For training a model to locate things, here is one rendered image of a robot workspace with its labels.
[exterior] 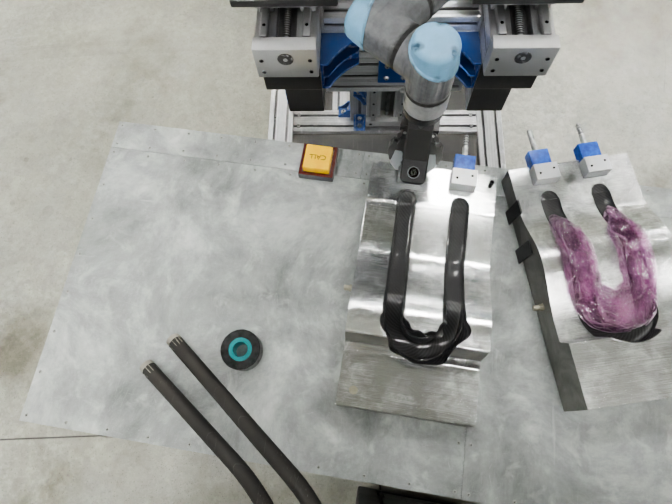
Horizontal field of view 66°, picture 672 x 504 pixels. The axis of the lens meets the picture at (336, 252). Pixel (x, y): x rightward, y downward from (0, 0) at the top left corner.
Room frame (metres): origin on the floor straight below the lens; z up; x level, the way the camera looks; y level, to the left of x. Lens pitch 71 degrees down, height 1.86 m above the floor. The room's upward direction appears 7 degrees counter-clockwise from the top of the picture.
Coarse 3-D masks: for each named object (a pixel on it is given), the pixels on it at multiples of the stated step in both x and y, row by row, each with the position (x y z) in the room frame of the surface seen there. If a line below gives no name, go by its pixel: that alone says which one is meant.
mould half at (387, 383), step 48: (384, 192) 0.45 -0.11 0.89; (432, 192) 0.43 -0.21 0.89; (480, 192) 0.42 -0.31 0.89; (384, 240) 0.34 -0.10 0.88; (432, 240) 0.33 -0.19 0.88; (480, 240) 0.32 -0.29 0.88; (384, 288) 0.24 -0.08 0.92; (432, 288) 0.23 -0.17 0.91; (480, 288) 0.22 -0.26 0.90; (384, 336) 0.15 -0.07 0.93; (480, 336) 0.12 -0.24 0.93; (384, 384) 0.07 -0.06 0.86; (432, 384) 0.06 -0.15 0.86
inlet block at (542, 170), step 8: (528, 136) 0.55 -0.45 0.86; (536, 144) 0.53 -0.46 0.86; (528, 152) 0.51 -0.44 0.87; (536, 152) 0.51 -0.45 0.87; (544, 152) 0.50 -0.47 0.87; (528, 160) 0.50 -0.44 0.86; (536, 160) 0.49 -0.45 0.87; (544, 160) 0.49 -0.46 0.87; (536, 168) 0.46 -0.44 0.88; (544, 168) 0.46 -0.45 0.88; (552, 168) 0.46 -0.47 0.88; (536, 176) 0.45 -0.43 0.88; (544, 176) 0.44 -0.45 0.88; (552, 176) 0.44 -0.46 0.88; (560, 176) 0.44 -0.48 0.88; (536, 184) 0.44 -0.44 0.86
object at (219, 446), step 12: (144, 372) 0.15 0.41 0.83; (156, 372) 0.14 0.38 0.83; (156, 384) 0.12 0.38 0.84; (168, 384) 0.12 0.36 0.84; (168, 396) 0.09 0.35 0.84; (180, 396) 0.09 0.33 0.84; (180, 408) 0.07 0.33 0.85; (192, 408) 0.07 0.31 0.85; (192, 420) 0.04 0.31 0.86; (204, 420) 0.04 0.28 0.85; (204, 432) 0.02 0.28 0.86; (216, 432) 0.02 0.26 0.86; (216, 444) 0.00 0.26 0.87; (228, 444) -0.01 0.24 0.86; (228, 456) -0.03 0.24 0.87
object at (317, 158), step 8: (312, 152) 0.59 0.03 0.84; (320, 152) 0.59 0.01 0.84; (328, 152) 0.58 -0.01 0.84; (304, 160) 0.57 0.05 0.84; (312, 160) 0.57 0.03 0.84; (320, 160) 0.57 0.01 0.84; (328, 160) 0.56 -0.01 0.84; (304, 168) 0.56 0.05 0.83; (312, 168) 0.55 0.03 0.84; (320, 168) 0.55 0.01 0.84; (328, 168) 0.55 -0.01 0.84
